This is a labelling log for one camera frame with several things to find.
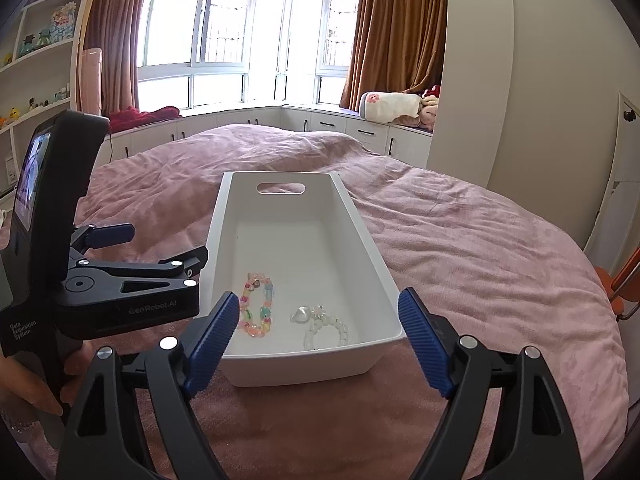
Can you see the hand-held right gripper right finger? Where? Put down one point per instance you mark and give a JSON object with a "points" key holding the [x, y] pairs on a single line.
{"points": [[425, 340]]}

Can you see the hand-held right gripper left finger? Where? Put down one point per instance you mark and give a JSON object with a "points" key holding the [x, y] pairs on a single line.
{"points": [[215, 340]]}

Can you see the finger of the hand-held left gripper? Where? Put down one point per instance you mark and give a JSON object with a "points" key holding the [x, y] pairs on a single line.
{"points": [[192, 260], [115, 234]]}

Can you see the white storage box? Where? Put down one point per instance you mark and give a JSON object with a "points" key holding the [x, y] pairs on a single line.
{"points": [[290, 240]]}

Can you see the person's left hand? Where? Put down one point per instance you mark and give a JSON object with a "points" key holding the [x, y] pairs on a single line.
{"points": [[25, 375]]}

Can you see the row of small figurines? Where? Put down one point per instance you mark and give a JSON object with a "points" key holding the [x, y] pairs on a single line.
{"points": [[60, 92]]}

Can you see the pink blanket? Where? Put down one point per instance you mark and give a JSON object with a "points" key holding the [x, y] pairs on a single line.
{"points": [[475, 260]]}

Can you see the red cloth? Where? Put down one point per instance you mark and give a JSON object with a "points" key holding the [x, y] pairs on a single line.
{"points": [[145, 116]]}

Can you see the pink board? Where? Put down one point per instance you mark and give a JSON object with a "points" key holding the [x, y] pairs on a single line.
{"points": [[92, 82]]}

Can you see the white bookshelf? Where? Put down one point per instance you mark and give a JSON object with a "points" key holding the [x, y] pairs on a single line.
{"points": [[60, 75]]}

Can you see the brown curtain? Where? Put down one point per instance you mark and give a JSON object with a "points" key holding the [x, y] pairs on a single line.
{"points": [[117, 35], [395, 35]]}

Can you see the pastel toy set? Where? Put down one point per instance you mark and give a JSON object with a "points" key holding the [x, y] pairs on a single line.
{"points": [[62, 22]]}

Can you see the white window seat cabinets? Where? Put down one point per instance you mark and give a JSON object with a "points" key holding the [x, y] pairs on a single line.
{"points": [[325, 127]]}

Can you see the orange chair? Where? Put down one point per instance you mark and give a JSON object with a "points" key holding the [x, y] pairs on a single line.
{"points": [[622, 290]]}

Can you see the bay window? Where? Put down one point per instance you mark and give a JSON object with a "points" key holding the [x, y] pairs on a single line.
{"points": [[225, 35]]}

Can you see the pile of plush toys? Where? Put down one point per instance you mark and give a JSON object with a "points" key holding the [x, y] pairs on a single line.
{"points": [[429, 107]]}

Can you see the white pillow with pink print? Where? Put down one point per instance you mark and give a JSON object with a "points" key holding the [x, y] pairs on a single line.
{"points": [[387, 106]]}

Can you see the white wardrobe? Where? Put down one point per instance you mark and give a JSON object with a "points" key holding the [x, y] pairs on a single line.
{"points": [[525, 85]]}

